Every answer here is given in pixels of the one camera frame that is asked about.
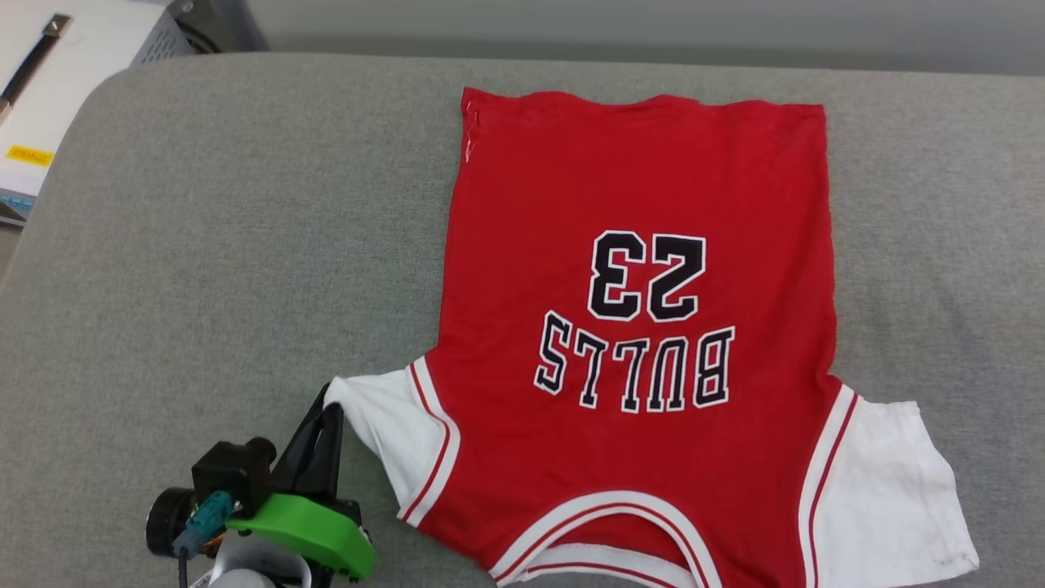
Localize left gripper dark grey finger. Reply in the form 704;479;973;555
273;383;332;497
306;403;346;501

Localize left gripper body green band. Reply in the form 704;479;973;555
225;488;376;585

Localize red and white Bulls jersey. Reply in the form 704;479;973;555
324;87;981;588

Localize white metal equipment box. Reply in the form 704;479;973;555
0;0;198;226

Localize left camera teal cable connector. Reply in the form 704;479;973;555
171;490;234;561

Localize black box carry handle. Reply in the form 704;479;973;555
0;13;73;125

